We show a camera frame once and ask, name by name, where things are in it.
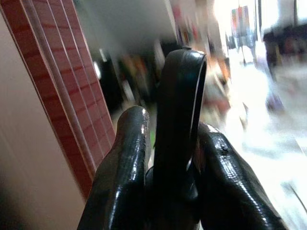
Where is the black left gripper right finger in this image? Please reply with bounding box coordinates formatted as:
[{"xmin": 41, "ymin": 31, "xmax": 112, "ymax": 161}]
[{"xmin": 193, "ymin": 123, "xmax": 288, "ymax": 230}]

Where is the green dustpan with red handle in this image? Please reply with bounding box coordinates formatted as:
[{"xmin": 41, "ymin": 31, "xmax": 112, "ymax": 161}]
[{"xmin": 145, "ymin": 46, "xmax": 207, "ymax": 230}]

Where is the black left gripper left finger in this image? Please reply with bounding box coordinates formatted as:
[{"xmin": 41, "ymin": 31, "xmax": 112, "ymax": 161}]
[{"xmin": 76, "ymin": 106, "xmax": 151, "ymax": 230}]

